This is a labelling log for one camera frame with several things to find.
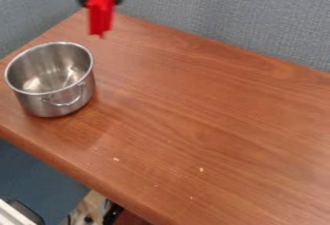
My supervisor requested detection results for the stainless steel pot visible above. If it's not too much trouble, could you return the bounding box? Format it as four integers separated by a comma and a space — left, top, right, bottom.
4, 42, 95, 118

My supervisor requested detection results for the red star-shaped block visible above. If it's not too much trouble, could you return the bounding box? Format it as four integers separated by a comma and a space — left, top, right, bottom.
86, 0, 115, 39

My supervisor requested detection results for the white striped object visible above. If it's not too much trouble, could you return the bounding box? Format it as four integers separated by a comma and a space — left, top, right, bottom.
0, 199, 36, 225

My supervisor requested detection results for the clutter under table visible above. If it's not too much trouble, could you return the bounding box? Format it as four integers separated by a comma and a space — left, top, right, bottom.
62, 189, 153, 225

